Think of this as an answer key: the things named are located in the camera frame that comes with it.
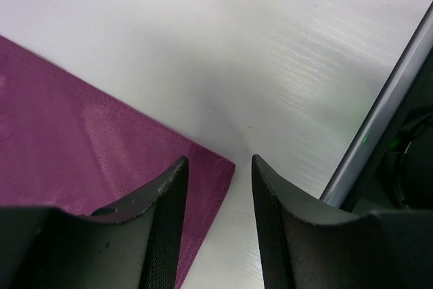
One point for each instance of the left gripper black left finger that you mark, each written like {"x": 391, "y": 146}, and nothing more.
{"x": 133, "y": 242}

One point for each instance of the aluminium frame rail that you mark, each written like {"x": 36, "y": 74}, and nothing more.
{"x": 364, "y": 148}

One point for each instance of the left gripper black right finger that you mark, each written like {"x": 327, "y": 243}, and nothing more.
{"x": 306, "y": 243}

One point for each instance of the purple cloth napkin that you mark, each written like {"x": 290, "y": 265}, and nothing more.
{"x": 68, "y": 144}

